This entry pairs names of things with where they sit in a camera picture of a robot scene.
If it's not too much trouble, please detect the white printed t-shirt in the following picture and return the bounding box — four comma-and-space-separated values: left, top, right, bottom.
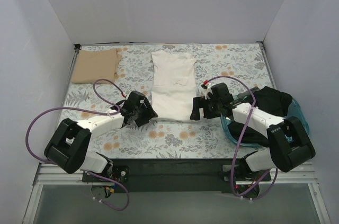
151, 50, 196, 122

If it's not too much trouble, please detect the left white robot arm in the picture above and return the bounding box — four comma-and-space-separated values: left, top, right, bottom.
44, 91, 158, 182

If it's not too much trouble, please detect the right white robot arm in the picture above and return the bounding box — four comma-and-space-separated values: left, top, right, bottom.
190, 83, 316, 180

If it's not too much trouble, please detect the floral table cloth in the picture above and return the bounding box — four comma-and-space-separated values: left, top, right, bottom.
61, 43, 272, 158

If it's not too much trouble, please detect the black t-shirt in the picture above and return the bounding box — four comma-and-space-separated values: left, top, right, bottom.
228, 86, 293, 147

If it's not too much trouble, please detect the folded tan t-shirt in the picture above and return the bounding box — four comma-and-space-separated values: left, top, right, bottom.
71, 49, 122, 84

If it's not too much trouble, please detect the teal plastic basket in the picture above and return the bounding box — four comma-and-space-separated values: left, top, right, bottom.
220, 87, 309, 147

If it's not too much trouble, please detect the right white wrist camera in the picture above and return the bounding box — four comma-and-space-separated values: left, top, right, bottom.
201, 80, 212, 100

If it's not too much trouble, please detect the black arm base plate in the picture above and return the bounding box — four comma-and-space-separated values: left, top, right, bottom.
82, 158, 272, 198

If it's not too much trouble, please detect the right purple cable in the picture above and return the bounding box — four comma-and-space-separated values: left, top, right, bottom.
205, 76, 279, 201

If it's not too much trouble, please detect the aluminium frame rail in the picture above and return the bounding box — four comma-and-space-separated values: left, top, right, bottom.
32, 162, 331, 223

